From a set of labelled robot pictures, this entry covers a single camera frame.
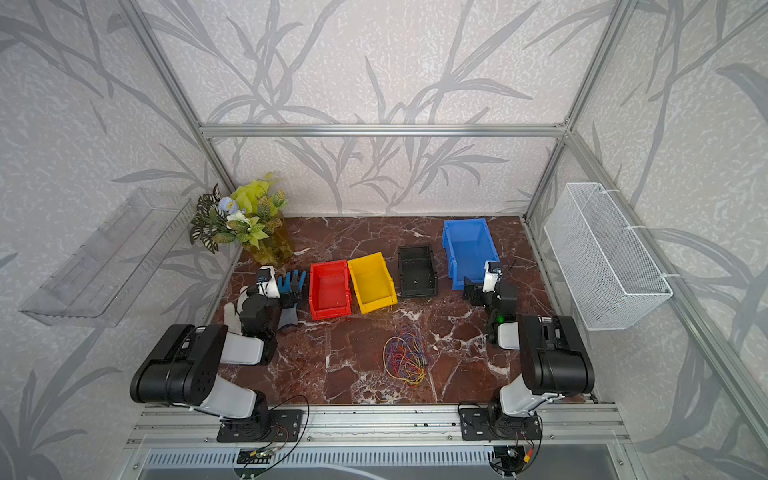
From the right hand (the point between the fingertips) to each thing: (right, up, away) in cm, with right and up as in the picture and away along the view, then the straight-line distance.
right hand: (481, 275), depth 95 cm
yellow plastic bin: (-35, -3, +6) cm, 36 cm away
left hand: (-62, +1, -5) cm, 62 cm away
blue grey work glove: (-57, -3, -11) cm, 58 cm away
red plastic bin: (-49, -6, +3) cm, 50 cm away
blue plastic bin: (-1, +10, +13) cm, 16 cm away
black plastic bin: (-20, -1, +8) cm, 21 cm away
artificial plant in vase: (-73, +20, -2) cm, 75 cm away
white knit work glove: (-79, -12, -1) cm, 80 cm away
